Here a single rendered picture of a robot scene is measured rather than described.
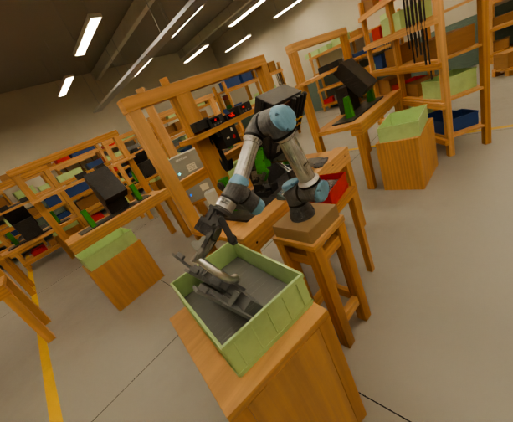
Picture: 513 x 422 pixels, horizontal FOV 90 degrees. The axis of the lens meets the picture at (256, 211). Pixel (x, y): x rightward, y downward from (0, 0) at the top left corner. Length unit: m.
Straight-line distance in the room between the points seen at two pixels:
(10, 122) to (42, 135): 0.82
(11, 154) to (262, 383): 11.02
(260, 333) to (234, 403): 0.23
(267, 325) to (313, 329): 0.19
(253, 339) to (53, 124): 11.19
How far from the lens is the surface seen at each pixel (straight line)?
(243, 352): 1.06
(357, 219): 2.13
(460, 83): 4.26
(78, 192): 8.45
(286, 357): 1.10
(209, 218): 1.00
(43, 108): 11.86
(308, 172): 1.30
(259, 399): 1.12
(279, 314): 1.08
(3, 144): 11.56
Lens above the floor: 1.64
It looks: 23 degrees down
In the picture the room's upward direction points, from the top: 24 degrees counter-clockwise
